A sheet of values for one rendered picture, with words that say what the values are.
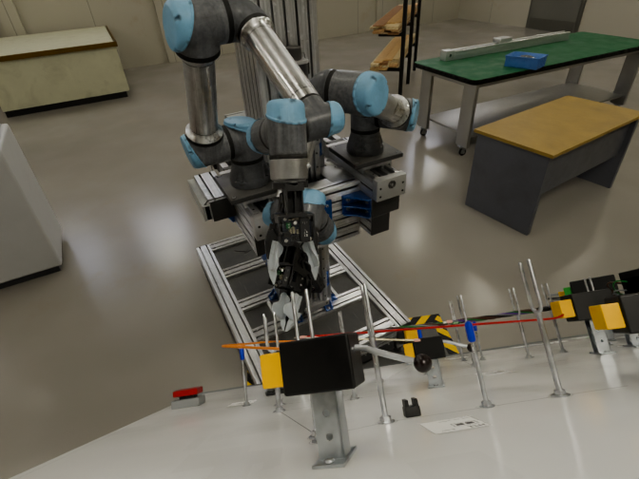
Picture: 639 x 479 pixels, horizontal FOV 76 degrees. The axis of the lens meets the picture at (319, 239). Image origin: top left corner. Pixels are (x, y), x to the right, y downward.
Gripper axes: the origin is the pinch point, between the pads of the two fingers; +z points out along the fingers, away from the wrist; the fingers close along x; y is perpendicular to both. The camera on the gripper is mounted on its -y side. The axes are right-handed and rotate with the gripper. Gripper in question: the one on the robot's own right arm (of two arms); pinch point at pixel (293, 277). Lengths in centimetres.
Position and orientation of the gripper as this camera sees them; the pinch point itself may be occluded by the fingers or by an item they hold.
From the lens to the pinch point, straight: 86.3
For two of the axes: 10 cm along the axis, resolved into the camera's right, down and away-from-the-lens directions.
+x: 9.7, -0.8, 2.3
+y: 2.4, 1.6, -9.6
